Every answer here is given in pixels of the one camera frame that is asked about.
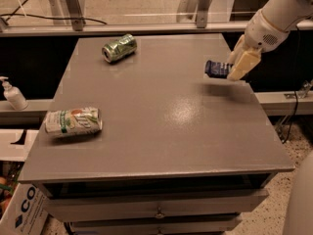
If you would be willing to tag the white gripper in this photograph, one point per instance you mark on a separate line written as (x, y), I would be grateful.
(261, 35)

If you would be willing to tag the blue rxbar blueberry wrapper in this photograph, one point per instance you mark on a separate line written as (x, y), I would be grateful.
(217, 69)

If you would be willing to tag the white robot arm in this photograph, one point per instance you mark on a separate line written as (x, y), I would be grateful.
(286, 14)

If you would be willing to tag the green soda can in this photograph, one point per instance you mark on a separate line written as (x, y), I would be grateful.
(118, 49)

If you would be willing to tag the white 7up can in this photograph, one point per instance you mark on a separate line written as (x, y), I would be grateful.
(73, 122)

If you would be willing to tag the grey drawer cabinet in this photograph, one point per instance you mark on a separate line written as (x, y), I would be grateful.
(179, 153)

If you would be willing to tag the white pump lotion bottle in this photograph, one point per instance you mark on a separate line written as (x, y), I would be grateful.
(13, 95)

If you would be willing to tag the white box with slot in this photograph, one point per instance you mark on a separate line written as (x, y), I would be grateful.
(15, 144)

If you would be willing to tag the white cardboard box blue letters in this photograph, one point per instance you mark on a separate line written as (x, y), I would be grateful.
(24, 215)

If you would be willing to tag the metal frame rail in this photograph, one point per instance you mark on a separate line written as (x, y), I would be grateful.
(109, 17)

